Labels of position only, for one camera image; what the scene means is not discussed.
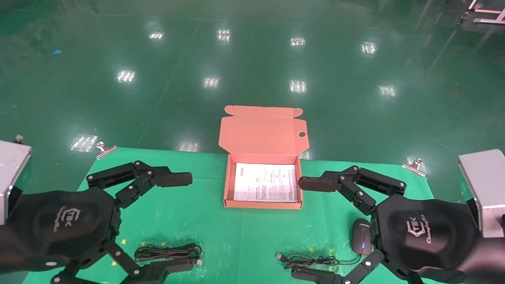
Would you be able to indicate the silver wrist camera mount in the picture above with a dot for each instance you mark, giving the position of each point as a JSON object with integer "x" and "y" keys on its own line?
{"x": 487, "y": 189}
{"x": 12, "y": 173}

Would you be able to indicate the silver binder clip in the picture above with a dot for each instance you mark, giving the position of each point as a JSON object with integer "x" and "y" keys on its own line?
{"x": 105, "y": 152}
{"x": 414, "y": 167}

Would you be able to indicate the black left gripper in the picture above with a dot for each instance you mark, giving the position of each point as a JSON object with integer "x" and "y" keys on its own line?
{"x": 59, "y": 225}

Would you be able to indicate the green table mat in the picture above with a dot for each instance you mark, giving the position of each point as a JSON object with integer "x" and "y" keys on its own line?
{"x": 197, "y": 213}

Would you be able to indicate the orange cardboard box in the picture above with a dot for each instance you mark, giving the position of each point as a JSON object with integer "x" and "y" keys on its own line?
{"x": 260, "y": 134}

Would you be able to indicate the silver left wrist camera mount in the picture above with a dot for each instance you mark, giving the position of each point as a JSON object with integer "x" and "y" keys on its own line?
{"x": 12, "y": 173}

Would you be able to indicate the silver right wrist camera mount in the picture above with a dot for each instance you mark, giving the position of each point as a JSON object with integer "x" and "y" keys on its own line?
{"x": 487, "y": 189}

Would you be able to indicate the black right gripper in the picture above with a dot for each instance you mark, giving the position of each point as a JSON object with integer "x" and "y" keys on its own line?
{"x": 430, "y": 232}

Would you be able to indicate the white metal frame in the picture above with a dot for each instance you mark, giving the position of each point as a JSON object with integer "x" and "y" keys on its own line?
{"x": 487, "y": 20}

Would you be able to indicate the white printed leaflet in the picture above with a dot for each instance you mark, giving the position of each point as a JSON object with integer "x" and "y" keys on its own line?
{"x": 264, "y": 183}

